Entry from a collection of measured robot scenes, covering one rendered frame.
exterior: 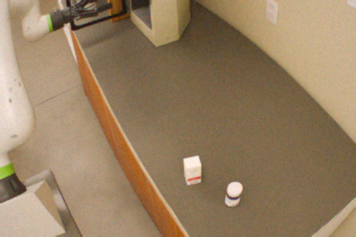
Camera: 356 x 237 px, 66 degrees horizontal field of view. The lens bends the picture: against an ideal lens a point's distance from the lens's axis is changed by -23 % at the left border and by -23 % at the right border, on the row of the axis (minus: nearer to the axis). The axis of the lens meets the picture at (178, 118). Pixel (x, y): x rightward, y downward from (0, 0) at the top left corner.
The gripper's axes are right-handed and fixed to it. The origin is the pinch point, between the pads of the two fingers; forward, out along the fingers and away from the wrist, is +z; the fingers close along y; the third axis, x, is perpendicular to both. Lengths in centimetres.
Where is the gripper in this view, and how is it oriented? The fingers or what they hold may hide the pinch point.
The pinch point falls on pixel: (105, 1)
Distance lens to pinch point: 143.0
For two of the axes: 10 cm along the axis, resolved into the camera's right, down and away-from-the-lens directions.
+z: 8.8, -3.7, 2.9
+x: 0.4, 6.8, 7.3
